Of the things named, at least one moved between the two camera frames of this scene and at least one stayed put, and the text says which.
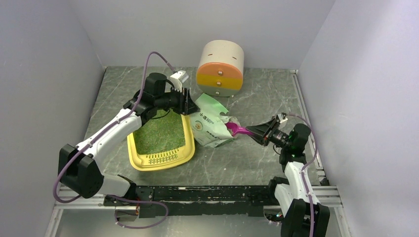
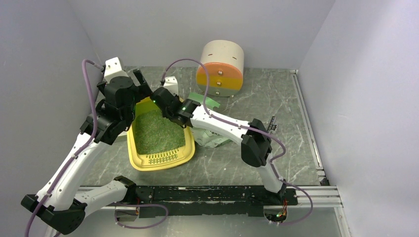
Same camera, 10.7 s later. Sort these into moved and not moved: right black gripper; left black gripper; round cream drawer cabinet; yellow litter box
Moved: right black gripper; left black gripper
Not moved: round cream drawer cabinet; yellow litter box
